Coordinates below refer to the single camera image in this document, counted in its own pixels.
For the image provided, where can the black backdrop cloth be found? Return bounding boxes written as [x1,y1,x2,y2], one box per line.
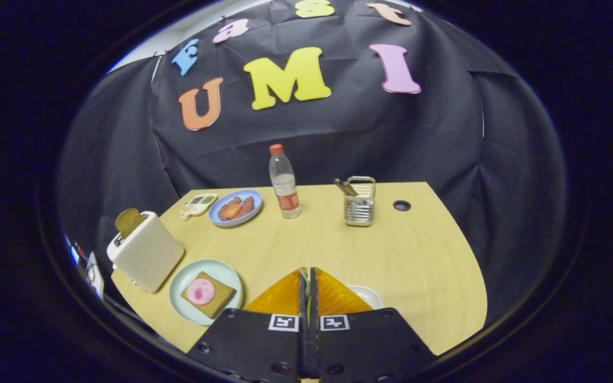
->
[56,0,568,325]

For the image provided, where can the metal wire utensil basket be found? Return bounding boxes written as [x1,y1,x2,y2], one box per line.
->
[344,176,376,227]

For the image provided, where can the pale green plate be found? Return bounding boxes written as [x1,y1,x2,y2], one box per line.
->
[169,259,244,326]

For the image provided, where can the toast slice on plate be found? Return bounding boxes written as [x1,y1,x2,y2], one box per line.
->
[181,272,237,319]

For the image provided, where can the white compartment condiment tray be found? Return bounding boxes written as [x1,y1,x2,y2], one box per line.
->
[180,193,218,217]

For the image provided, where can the white printed board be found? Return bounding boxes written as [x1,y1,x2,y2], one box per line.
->
[85,252,105,299]

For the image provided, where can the white toaster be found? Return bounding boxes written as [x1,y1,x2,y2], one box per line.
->
[106,211,185,293]

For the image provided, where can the pink ham slice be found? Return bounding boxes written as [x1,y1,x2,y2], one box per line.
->
[186,278,216,306]

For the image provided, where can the clear water bottle red cap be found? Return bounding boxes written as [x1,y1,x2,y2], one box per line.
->
[269,144,302,219]

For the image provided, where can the blue plate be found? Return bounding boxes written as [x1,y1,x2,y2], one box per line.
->
[208,189,263,228]

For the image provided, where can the small white square plate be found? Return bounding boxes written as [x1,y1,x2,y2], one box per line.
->
[348,286,383,310]

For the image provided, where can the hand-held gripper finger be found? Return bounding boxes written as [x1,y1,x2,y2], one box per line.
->
[186,268,310,383]
[310,267,438,383]

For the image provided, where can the brown-handled utensil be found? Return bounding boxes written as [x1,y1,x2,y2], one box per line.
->
[334,178,359,197]

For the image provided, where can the brown bread slice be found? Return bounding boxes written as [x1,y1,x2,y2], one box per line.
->
[115,208,146,239]

